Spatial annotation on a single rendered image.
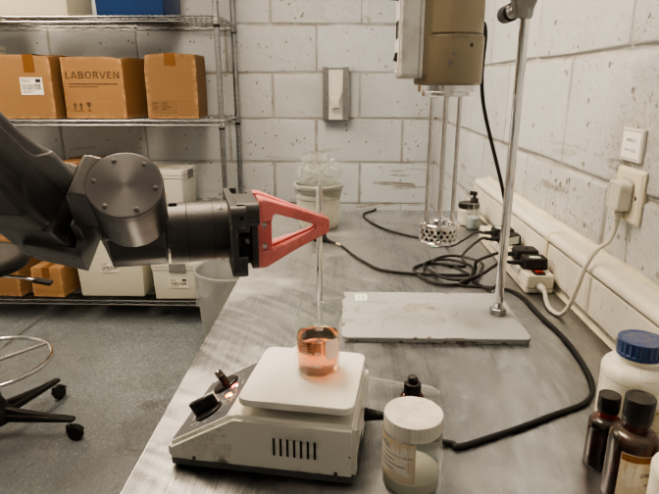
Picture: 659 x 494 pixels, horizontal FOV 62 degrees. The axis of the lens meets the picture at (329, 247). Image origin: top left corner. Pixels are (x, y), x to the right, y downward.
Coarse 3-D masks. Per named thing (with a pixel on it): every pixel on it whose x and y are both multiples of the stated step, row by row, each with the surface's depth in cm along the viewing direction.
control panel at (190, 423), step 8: (248, 368) 67; (240, 376) 66; (248, 376) 64; (216, 384) 68; (240, 384) 63; (208, 392) 67; (224, 392) 64; (232, 392) 62; (224, 400) 61; (232, 400) 60; (224, 408) 59; (192, 416) 62; (216, 416) 58; (224, 416) 57; (184, 424) 60; (192, 424) 59; (200, 424) 58; (184, 432) 58
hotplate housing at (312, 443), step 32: (256, 416) 56; (288, 416) 56; (320, 416) 56; (352, 416) 56; (192, 448) 57; (224, 448) 57; (256, 448) 56; (288, 448) 55; (320, 448) 55; (352, 448) 55; (352, 480) 56
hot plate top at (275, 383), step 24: (264, 360) 63; (288, 360) 63; (360, 360) 63; (264, 384) 58; (288, 384) 58; (312, 384) 58; (336, 384) 58; (360, 384) 59; (264, 408) 55; (288, 408) 55; (312, 408) 54; (336, 408) 54
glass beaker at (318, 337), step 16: (304, 304) 61; (304, 320) 57; (320, 320) 57; (336, 320) 58; (304, 336) 58; (320, 336) 57; (336, 336) 58; (304, 352) 58; (320, 352) 58; (336, 352) 59; (304, 368) 59; (320, 368) 58; (336, 368) 59
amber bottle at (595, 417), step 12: (600, 396) 57; (612, 396) 57; (600, 408) 57; (612, 408) 56; (588, 420) 58; (600, 420) 57; (612, 420) 57; (588, 432) 58; (600, 432) 57; (588, 444) 58; (600, 444) 57; (588, 456) 58; (600, 456) 57; (600, 468) 58
